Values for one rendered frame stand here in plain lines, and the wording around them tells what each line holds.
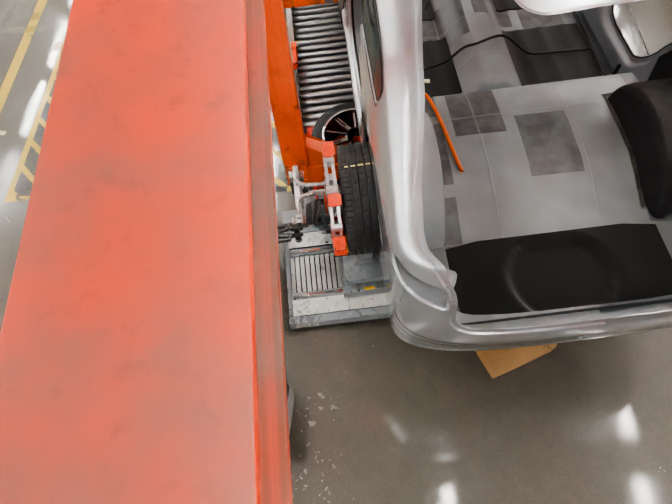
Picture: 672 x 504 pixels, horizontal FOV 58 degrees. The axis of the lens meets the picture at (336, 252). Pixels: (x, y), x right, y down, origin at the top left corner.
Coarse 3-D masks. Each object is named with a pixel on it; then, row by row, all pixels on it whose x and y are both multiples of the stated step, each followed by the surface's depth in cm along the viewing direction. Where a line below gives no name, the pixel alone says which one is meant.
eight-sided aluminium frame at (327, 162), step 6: (324, 162) 343; (330, 162) 343; (324, 168) 340; (336, 180) 335; (330, 186) 333; (336, 186) 333; (330, 192) 333; (336, 192) 333; (330, 210) 335; (330, 216) 336; (336, 216) 386; (330, 222) 338; (336, 222) 337; (336, 228) 337; (342, 228) 338; (336, 234) 378; (342, 234) 343
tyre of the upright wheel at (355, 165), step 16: (368, 144) 346; (352, 160) 334; (368, 160) 334; (352, 176) 330; (368, 176) 329; (352, 192) 329; (368, 192) 329; (352, 208) 329; (368, 208) 329; (352, 224) 332; (368, 224) 333; (352, 240) 339; (368, 240) 340
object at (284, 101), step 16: (272, 0) 292; (272, 16) 299; (272, 32) 307; (272, 48) 315; (288, 48) 316; (272, 64) 324; (288, 64) 325; (272, 80) 333; (288, 80) 334; (272, 96) 343; (288, 96) 344; (272, 112) 353; (288, 112) 354; (288, 128) 365; (288, 144) 377; (304, 144) 379; (288, 160) 390; (304, 160) 391; (288, 176) 402; (304, 176) 404
